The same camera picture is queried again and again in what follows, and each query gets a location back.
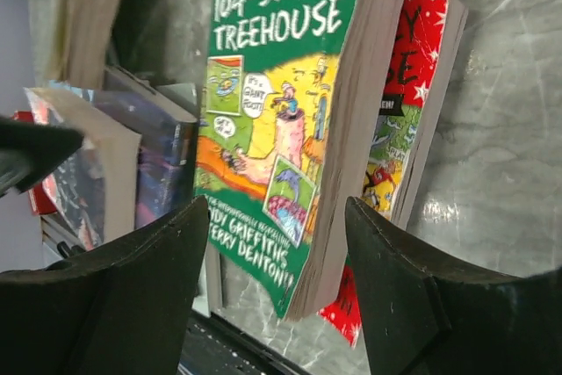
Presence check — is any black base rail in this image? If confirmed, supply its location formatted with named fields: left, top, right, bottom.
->
left=177, top=312, right=308, bottom=375

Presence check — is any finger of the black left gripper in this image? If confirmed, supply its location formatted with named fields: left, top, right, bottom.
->
left=1, top=116, right=84, bottom=195

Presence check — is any red box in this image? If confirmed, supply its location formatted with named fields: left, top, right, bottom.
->
left=11, top=110, right=54, bottom=217

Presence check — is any dark purple book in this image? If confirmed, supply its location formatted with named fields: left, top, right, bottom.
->
left=92, top=67, right=196, bottom=227

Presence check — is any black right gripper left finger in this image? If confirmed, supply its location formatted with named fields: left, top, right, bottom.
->
left=1, top=196, right=210, bottom=374

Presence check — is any floral Little Women book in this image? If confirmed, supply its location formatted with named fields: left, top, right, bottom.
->
left=25, top=88, right=141, bottom=250

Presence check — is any green 104-storey treehouse book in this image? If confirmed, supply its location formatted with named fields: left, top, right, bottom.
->
left=195, top=0, right=404, bottom=321

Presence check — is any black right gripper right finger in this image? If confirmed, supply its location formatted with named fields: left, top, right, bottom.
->
left=345, top=197, right=561, bottom=374

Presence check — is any red book under green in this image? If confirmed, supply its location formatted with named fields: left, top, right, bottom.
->
left=318, top=0, right=469, bottom=349

